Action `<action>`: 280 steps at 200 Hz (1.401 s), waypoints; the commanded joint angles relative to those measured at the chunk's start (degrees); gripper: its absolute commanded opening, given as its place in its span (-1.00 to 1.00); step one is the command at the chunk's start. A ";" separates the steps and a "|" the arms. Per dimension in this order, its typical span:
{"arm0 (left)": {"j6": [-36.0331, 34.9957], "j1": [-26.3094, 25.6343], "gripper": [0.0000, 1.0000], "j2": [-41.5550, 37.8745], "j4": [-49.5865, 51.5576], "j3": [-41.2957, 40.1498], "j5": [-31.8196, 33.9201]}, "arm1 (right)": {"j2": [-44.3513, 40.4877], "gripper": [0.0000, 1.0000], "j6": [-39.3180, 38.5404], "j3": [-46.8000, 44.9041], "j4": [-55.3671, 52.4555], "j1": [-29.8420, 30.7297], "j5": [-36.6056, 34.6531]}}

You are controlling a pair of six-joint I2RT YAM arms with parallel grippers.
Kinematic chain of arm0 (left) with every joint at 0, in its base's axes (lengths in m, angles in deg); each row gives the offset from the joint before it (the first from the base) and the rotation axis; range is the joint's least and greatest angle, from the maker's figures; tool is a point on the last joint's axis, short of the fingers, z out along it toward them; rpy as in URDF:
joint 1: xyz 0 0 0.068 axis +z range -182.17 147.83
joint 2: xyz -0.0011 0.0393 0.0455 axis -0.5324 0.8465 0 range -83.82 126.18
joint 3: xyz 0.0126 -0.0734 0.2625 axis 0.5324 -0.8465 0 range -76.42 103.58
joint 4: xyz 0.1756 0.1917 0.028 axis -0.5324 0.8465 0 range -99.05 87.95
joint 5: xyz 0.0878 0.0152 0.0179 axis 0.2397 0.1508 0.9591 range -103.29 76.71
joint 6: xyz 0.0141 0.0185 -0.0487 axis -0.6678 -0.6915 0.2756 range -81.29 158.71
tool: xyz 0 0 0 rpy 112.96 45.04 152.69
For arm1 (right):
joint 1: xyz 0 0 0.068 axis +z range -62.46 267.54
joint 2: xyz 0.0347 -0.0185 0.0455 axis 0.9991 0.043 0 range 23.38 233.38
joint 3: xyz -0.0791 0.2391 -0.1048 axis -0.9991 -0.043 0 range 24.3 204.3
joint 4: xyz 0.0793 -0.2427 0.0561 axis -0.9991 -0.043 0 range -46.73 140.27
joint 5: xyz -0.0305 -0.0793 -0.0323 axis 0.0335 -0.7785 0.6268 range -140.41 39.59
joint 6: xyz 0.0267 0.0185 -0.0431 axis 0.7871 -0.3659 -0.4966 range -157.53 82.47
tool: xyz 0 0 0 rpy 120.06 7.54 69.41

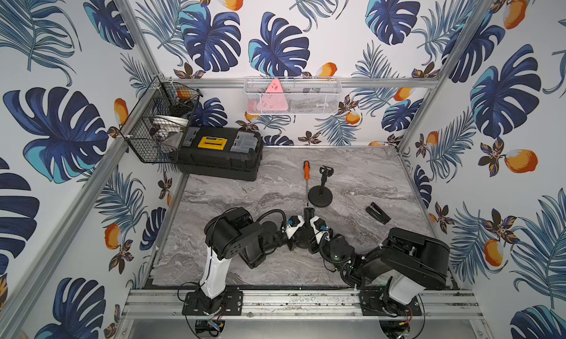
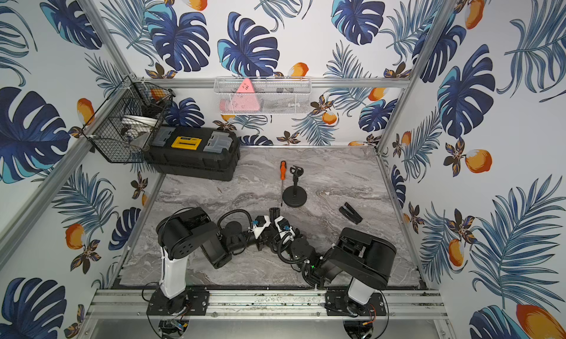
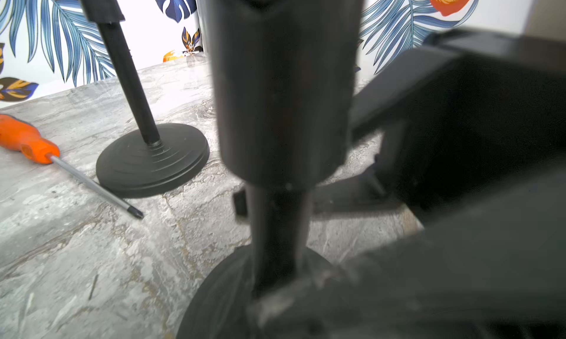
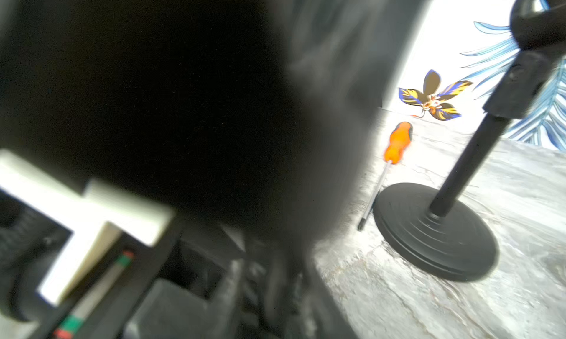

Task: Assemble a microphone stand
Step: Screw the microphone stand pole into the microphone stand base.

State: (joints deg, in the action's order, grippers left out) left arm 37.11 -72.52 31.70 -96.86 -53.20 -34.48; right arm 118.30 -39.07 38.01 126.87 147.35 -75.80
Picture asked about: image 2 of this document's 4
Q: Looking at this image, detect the black stand pole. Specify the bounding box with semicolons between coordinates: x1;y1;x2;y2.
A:
290;166;304;194
269;207;281;223

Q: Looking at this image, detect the black round base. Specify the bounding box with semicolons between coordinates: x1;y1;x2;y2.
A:
282;186;307;208

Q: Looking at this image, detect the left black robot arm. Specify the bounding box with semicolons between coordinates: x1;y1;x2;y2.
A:
156;207;271;300

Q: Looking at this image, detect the black clip piece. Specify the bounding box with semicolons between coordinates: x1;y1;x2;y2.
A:
339;202;363;225

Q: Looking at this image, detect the black plastic toolbox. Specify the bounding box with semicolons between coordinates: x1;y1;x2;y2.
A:
144;126;240;181

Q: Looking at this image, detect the pink triangle card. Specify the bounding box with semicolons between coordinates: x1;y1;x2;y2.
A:
226;78;261;113

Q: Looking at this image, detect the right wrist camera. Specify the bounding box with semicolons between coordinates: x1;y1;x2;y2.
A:
274;216;296;245

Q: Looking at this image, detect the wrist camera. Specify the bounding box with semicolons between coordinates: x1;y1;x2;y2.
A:
251;215;271;240
274;216;296;245

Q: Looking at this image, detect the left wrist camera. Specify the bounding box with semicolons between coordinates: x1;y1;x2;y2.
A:
251;215;271;240

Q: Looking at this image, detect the orange handled screwdriver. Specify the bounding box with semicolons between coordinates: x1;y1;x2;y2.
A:
279;161;287;207

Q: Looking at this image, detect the aluminium front rail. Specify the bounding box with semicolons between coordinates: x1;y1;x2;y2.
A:
85;290;448;321

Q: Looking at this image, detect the clear mesh wall tray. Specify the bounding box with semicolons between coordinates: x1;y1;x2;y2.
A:
214;76;312;115

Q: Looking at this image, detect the black wire basket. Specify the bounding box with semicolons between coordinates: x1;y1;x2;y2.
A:
81;76;175;163

